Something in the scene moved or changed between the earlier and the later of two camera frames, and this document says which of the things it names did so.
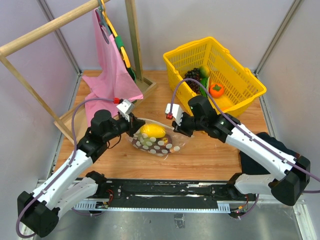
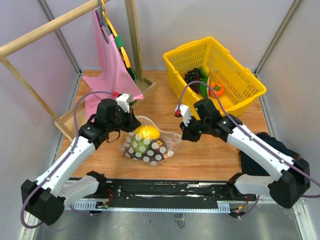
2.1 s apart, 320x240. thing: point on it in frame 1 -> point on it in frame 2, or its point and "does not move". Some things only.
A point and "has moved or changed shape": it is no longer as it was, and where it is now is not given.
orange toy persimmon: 216,90 does not move
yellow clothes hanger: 108,19 does not move
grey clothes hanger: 102,22 does not move
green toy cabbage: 145,141 -> 140,146
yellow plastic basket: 241,86 does not move
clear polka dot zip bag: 157,138 has moved or changed shape
